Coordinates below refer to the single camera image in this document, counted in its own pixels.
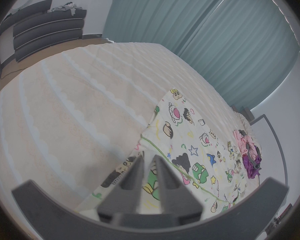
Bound bed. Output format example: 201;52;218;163
0;42;288;224

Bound pile of clothes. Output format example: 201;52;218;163
232;129;262;180

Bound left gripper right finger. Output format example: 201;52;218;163
151;155;203;221

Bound cream pillow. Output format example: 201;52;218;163
235;111;254;136

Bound pale crumpled cloth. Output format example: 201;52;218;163
51;2;83;16

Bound grey bedside table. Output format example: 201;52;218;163
231;105;253;121

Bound blue-green curtain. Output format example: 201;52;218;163
176;0;300;111
102;0;237;56

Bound white printed pyjama top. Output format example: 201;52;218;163
74;88;249;222

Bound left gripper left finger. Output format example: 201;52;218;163
97;155;145;221

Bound black chest of drawers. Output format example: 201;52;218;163
13;8;87;62

